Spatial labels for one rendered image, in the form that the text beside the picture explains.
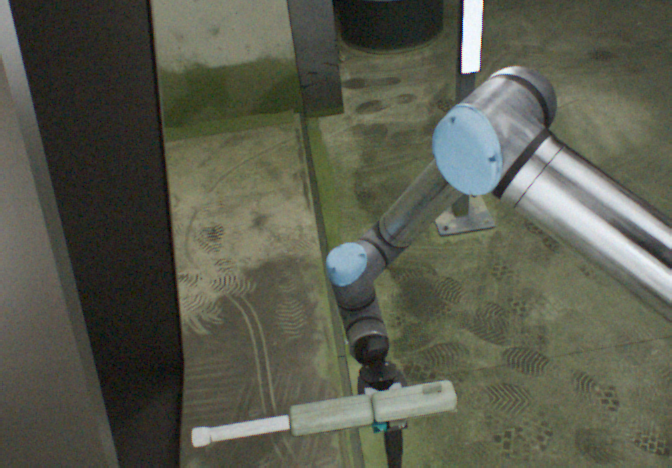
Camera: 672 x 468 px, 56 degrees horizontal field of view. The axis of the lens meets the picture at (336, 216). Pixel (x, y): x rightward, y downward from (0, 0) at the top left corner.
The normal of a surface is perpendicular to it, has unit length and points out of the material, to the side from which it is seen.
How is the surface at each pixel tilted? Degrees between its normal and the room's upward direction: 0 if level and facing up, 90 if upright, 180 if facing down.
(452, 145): 87
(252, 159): 0
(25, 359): 90
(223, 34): 90
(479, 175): 87
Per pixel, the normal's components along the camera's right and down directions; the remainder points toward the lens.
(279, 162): -0.11, -0.74
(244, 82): 0.13, 0.65
